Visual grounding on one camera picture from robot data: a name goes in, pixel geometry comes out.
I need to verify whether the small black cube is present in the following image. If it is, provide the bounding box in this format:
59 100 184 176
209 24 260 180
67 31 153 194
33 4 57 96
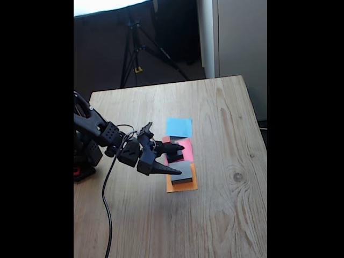
166 140 180 157

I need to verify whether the medium black block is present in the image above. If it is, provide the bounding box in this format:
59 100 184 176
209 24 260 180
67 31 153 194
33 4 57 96
164 149 184 164

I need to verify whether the large black block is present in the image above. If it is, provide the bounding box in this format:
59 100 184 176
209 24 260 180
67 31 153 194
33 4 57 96
169 160 194 185

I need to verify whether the pink paper sheet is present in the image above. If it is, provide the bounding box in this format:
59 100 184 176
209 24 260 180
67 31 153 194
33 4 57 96
164 138 194 165

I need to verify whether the blue paper sheet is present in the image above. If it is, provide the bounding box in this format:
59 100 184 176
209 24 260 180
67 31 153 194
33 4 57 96
166 117 194 138

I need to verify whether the orange paper sheet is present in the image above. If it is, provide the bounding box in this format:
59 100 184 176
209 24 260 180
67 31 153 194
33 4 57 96
166 163 198 194

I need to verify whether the black tripod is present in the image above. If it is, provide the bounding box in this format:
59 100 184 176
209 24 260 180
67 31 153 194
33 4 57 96
119 16 191 88

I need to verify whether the white cabinet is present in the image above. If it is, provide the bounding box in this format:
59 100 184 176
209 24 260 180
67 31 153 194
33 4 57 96
196 0 268 121

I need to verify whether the bright white panel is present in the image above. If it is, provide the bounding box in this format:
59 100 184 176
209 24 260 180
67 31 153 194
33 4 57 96
74 0 151 17

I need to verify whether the bare circuit board camera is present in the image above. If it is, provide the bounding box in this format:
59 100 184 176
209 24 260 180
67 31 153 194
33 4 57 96
138 121 154 137

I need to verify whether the black camera cable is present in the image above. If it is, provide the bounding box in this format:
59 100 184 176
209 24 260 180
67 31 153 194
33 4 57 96
101 131 138 258

